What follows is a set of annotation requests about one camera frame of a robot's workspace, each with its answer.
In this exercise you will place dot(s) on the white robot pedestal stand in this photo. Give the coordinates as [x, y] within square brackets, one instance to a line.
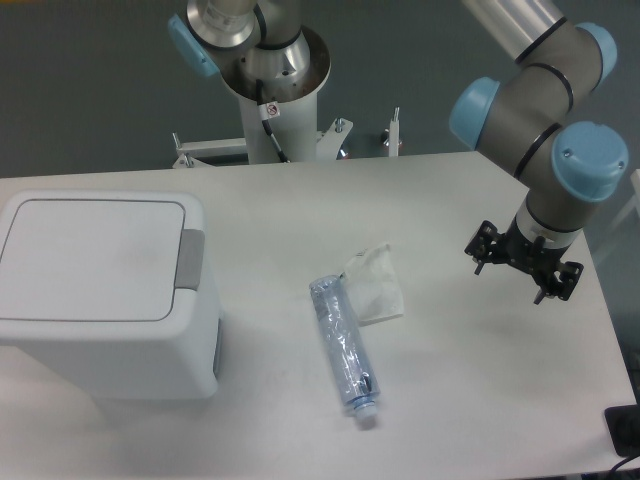
[277, 93]

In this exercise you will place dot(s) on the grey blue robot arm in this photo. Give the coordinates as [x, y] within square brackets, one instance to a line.
[568, 170]

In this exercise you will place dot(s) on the black device at table edge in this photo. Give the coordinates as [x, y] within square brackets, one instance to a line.
[623, 426]

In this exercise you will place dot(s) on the white frame at right edge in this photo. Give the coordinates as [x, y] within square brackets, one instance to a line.
[614, 232]

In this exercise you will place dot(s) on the clear plastic water bottle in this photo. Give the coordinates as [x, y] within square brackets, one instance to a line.
[352, 370]

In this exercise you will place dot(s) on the white push-top trash can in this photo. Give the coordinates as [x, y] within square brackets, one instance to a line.
[112, 290]

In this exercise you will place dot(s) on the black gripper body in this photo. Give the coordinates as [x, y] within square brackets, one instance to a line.
[530, 256]

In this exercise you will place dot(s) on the crumpled white plastic bag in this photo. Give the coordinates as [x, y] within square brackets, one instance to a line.
[372, 286]

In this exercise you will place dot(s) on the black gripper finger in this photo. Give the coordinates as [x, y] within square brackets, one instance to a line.
[487, 246]
[557, 280]

